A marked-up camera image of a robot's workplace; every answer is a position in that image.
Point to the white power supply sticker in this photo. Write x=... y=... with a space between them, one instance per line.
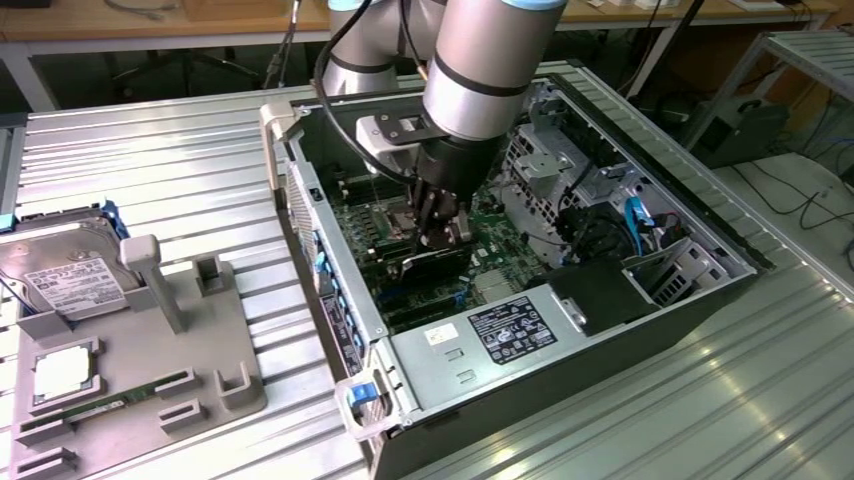
x=443 y=334

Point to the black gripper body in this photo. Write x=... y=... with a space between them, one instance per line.
x=460 y=165

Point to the white table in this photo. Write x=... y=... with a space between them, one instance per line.
x=767 y=200

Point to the wooden desk white frame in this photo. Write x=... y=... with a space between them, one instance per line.
x=133 y=25

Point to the silver power supply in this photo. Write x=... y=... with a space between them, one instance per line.
x=440 y=360

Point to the perforated metal disk bay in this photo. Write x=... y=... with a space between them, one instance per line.
x=674 y=280

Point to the black chair base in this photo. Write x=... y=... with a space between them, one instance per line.
x=193 y=62

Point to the green RAM stick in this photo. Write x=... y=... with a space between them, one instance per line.
x=113 y=400

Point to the silver chipset heatsink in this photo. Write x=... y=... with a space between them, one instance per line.
x=497 y=286

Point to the metal slat side table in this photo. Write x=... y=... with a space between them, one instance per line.
x=814 y=55

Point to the blue case latch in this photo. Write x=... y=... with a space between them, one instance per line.
x=363 y=392

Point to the grey parts rack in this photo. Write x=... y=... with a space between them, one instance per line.
x=133 y=360

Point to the open black PC case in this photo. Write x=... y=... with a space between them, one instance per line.
x=600 y=380

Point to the silver drive cage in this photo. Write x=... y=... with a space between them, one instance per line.
x=540 y=165

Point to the dark metal bracket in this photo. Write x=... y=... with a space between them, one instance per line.
x=9 y=120

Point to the green graphics card black cooler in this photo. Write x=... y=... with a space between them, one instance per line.
x=433 y=267

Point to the black RAM slot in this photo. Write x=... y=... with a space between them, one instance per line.
x=365 y=194
x=363 y=188
x=389 y=242
x=392 y=248
x=356 y=183
x=367 y=200

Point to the blue disk caddy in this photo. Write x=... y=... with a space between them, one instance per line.
x=114 y=222

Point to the silver CPU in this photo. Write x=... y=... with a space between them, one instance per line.
x=62 y=372

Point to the CPU socket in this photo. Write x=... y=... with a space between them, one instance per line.
x=399 y=220

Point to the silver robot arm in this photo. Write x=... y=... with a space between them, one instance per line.
x=480 y=75

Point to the black plastic shroud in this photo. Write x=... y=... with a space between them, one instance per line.
x=594 y=295

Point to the black power supply label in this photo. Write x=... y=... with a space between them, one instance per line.
x=509 y=330

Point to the black box device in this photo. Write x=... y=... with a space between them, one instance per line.
x=747 y=130

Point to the black expansion slot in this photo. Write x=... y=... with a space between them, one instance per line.
x=423 y=317
x=420 y=306

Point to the green motherboard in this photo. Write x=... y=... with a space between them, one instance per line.
x=507 y=250

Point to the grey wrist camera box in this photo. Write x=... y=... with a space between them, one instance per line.
x=387 y=155

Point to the silver hard disk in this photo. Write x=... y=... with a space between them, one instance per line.
x=66 y=280

